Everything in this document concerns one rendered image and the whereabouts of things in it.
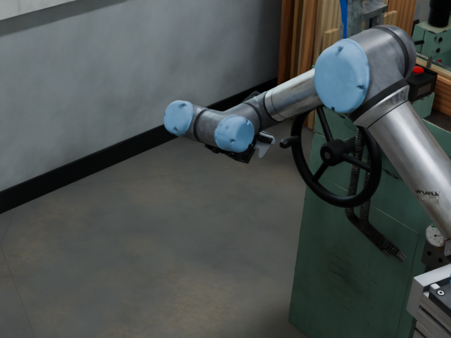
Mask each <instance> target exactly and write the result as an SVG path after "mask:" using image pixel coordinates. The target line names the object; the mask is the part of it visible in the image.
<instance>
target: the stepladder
mask: <svg viewBox="0 0 451 338"><path fill-rule="evenodd" d="M340 7H341V20H340V40H343V39H347V38H349V37H352V36H354V35H356V34H359V33H360V32H362V21H365V25H364V30H367V29H369V28H371V27H374V26H376V25H384V12H386V11H387V7H388V5H386V4H385V0H366V1H363V2H362V0H340Z"/></svg>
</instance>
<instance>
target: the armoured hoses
mask: <svg viewBox="0 0 451 338"><path fill-rule="evenodd" d="M364 143H365V141H364V138H363V136H362V134H361V133H360V131H359V130H358V128H357V133H356V140H355V150H354V152H353V158H356V159H357V160H360V161H362V155H363V150H364ZM367 159H368V160H367V164H369V165H370V158H369V154H368V158H367ZM365 173H366V174H365V179H364V186H363V188H364V187H365V186H366V183H367V181H368V177H369V174H370V172H367V171H366V172H365ZM359 175H360V168H359V167H357V166H355V165H353V164H351V171H350V177H349V182H348V183H349V184H348V190H347V195H346V197H349V196H354V195H356V191H357V186H358V180H359ZM370 202H371V198H370V199H369V200H368V201H367V202H365V203H364V204H362V205H361V206H360V214H359V218H358V217H357V216H356V215H355V213H354V207H353V208H345V209H344V210H345V214H346V216H347V219H349V222H351V224H353V225H355V227H356V228H357V229H358V230H359V231H360V232H361V233H362V234H364V236H366V237H367V238H368V239H369V240H370V241H371V243H373V245H375V246H376V247H377V248H378V249H379V250H380V251H381V252H382V253H383V254H384V255H385V256H386V257H387V258H390V257H391V256H392V255H393V257H395V258H396V259H397V260H398V261H399V262H401V263H403V262H404V261H405V260H406V258H407V255H406V254H404V253H403V252H402V251H401V250H400V249H398V247H396V245H394V244H393V243H392V242H391V241H389V239H387V238H386V237H385V236H384V235H383V234H382V233H381V232H379V230H377V229H375V227H373V225H371V224H370V222H369V219H368V217H369V211H370Z"/></svg>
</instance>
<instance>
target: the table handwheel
mask: <svg viewBox="0 0 451 338"><path fill-rule="evenodd" d="M323 107H325V105H324V104H323V105H320V106H318V107H316V108H313V109H311V110H308V111H306V112H304V113H302V114H299V115H297V116H294V119H293V122H292V126H291V136H295V135H298V136H299V138H300V140H299V142H297V143H295V144H294V145H292V146H291V150H292V154H293V159H294V161H295V165H296V167H297V169H298V171H299V173H300V175H301V177H302V179H303V180H304V181H305V183H306V185H307V186H308V187H309V188H310V189H311V190H312V191H313V192H314V193H315V194H316V195H317V196H318V197H319V198H321V199H322V200H324V201H325V202H327V203H329V204H331V205H333V206H336V207H341V208H353V207H358V206H360V205H362V204H364V203H365V202H367V201H368V200H369V199H370V198H371V197H372V196H373V194H374V193H375V192H376V190H377V188H378V186H379V183H380V180H381V174H382V157H381V150H380V147H379V145H378V143H377V141H376V140H375V139H374V138H373V136H372V134H371V133H370V132H369V130H368V129H367V128H366V127H363V126H359V125H356V127H357V128H358V130H359V131H360V133H361V134H362V136H363V138H364V141H365V143H364V146H367V149H368V154H369V158H370V165H369V164H366V163H364V162H361V161H360V160H357V159H356V158H353V157H352V156H349V155H348V154H350V153H352V152H353V151H354V150H355V140H356V135H354V136H352V137H350V138H348V139H345V140H344V141H342V140H340V139H333V137H332V133H331V131H330V128H329V125H328V123H327V120H326V118H325V113H324V111H323ZM314 109H316V111H317V114H318V117H319V120H320V122H321V126H322V128H323V132H324V135H325V138H326V141H327V143H324V144H323V145H322V146H321V148H320V156H321V159H322V160H323V163H322V165H321V166H320V167H319V169H318V171H317V172H316V173H315V174H314V175H313V174H312V173H311V170H310V169H309V167H308V165H307V162H306V161H305V157H304V154H303V149H302V144H301V132H302V127H303V124H304V121H305V119H306V117H307V116H308V115H309V114H310V113H311V112H312V111H313V110H314ZM344 161H345V162H348V163H350V164H353V165H355V166H357V167H359V168H361V169H363V170H366V171H367V172H370V174H369V177H368V181H367V183H366V186H365V187H364V188H363V190H362V191H361V192H360V193H358V194H357V195H354V196H349V197H344V196H338V195H336V194H334V193H332V192H330V191H328V190H327V189H326V188H324V187H323V186H322V185H321V184H320V183H319V182H318V180H319V178H320V177H321V175H322V174H323V173H324V171H325V170H326V169H327V167H328V166H335V165H337V164H339V163H341V162H344Z"/></svg>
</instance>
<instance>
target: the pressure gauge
mask: <svg viewBox="0 0 451 338"><path fill-rule="evenodd" d="M434 235H441V233H440V232H439V231H438V229H437V228H436V226H435V225H434V224H433V223H431V224H429V225H428V226H427V227H426V228H425V237H426V239H427V241H428V242H429V243H430V244H431V245H432V246H434V247H435V248H436V249H441V248H442V247H443V246H444V245H445V244H446V241H445V239H444V238H443V237H442V235H441V236H436V237H434Z"/></svg>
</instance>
